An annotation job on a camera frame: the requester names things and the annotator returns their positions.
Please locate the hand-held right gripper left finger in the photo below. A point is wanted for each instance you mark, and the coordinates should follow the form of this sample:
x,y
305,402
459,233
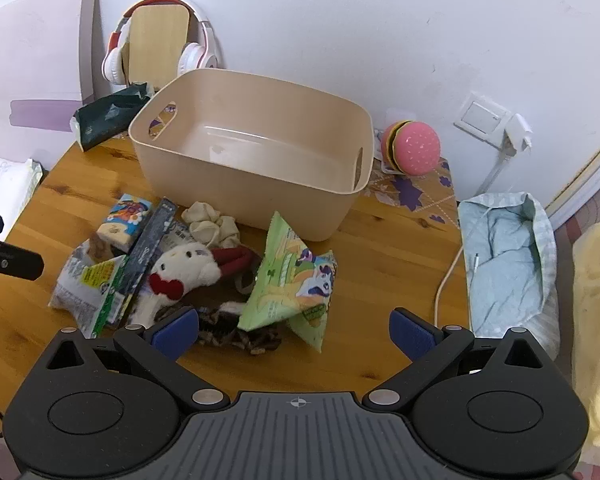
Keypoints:
x,y
177,334

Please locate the colourful cartoon snack box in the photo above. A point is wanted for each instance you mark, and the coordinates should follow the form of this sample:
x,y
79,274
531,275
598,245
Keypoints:
x,y
127,215

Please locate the beige wooden trim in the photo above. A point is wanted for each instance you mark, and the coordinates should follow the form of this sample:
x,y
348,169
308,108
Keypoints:
x,y
590,175

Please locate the grey snack packet green label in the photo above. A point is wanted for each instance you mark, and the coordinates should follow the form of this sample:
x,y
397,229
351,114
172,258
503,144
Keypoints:
x,y
80,290

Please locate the white and red headphones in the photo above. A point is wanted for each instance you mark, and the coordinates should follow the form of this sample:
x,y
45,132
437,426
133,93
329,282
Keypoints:
x,y
190,57

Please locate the beige plastic storage bin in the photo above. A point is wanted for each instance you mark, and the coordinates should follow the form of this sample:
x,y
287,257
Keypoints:
x,y
240,175

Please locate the white wall switch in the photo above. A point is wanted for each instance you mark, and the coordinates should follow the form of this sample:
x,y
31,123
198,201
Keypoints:
x,y
480,115

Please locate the green cartoon pyramid snack bag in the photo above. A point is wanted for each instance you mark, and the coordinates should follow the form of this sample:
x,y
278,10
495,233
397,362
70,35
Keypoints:
x,y
280,280

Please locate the white leaning panel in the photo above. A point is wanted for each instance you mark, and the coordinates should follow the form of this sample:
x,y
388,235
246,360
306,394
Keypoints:
x,y
30,60

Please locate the white tissue packet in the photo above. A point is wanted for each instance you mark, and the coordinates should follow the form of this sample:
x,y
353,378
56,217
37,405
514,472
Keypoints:
x,y
5,185

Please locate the dark green packet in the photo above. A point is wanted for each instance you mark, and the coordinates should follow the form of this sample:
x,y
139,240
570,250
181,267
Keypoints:
x,y
105,115

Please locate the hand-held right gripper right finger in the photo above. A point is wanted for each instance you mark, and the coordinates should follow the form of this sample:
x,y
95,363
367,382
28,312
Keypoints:
x,y
412,334

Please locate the pink burger plush toy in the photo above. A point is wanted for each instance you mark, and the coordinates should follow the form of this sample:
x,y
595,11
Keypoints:
x,y
415,147

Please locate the light blue cloth bag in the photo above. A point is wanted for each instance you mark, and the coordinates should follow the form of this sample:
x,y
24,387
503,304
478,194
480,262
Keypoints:
x,y
505,270

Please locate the leopard print scrunchie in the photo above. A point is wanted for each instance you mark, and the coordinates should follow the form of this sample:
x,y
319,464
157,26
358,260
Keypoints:
x,y
250,340

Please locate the wooden headphone stand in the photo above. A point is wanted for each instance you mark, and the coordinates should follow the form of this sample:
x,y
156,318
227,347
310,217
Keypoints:
x,y
155,45

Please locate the flat cartoon snack bag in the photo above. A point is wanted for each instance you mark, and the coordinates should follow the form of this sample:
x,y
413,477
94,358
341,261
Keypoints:
x,y
312,327

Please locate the white plush toy red ears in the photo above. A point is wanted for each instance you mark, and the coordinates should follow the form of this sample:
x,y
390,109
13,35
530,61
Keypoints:
x,y
185,265

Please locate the beige scrunchie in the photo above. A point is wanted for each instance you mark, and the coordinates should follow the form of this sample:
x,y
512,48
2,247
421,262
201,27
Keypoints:
x,y
205,230

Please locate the purple flower patterned mat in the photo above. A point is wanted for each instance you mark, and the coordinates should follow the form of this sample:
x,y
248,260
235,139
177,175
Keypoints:
x,y
410,192

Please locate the dark long cartoon box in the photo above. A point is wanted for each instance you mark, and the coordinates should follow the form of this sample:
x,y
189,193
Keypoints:
x,y
150,245

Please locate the white charger plug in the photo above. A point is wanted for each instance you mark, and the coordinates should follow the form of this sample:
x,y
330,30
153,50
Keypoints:
x,y
517,132

